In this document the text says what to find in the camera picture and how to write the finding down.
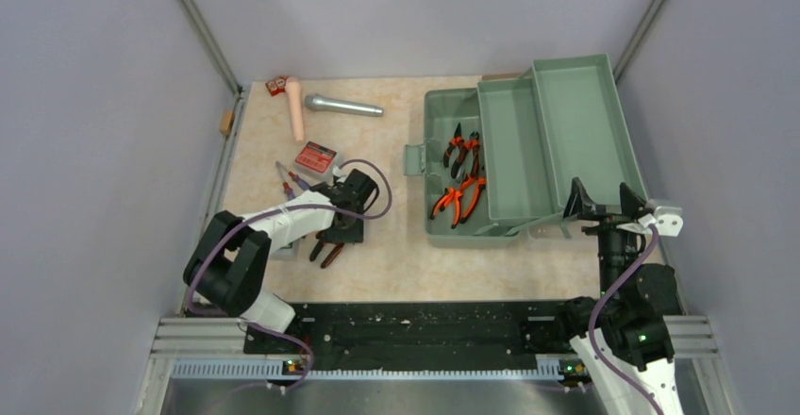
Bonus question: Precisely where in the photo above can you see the small wooden block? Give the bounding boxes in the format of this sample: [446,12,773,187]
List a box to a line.
[218,109,235,138]

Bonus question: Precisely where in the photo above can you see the orange black small pliers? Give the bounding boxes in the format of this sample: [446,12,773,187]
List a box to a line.
[442,123,464,168]

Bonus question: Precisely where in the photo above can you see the clear green small case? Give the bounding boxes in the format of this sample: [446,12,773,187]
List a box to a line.
[270,241,299,261]

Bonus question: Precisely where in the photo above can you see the beige wooden handle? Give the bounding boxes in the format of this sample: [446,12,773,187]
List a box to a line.
[285,76,305,143]

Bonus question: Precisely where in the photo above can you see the orange black cutting pliers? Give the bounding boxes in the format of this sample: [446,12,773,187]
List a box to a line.
[451,131,480,182]

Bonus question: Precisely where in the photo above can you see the red handled screwdriver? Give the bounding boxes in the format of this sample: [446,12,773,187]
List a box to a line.
[275,161,295,200]

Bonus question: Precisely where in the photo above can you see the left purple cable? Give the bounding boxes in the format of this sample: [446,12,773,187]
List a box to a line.
[184,158,393,394]

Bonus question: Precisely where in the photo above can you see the small red card box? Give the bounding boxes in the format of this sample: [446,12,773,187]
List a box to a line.
[264,75,289,96]

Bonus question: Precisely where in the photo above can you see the red labelled small box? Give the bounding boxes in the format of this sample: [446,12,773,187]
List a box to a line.
[292,141,342,180]

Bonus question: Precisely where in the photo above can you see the silver metal microphone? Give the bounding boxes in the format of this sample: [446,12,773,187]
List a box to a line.
[304,93,384,117]

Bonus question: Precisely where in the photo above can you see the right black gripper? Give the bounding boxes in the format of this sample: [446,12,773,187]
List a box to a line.
[562,175,647,299]

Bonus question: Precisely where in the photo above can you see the black mounting base rail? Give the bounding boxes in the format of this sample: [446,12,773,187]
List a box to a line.
[243,297,595,372]

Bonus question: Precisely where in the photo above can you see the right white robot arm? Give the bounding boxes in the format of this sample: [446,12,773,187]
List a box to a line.
[553,178,684,414]

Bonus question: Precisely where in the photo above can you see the orange black combination pliers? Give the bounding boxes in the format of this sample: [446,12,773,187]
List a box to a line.
[428,175,487,229]

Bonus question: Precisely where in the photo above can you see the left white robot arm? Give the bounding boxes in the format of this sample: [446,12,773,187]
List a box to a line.
[183,170,379,353]

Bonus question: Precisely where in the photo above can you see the green plastic tool box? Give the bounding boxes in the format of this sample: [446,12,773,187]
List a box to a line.
[404,54,646,248]

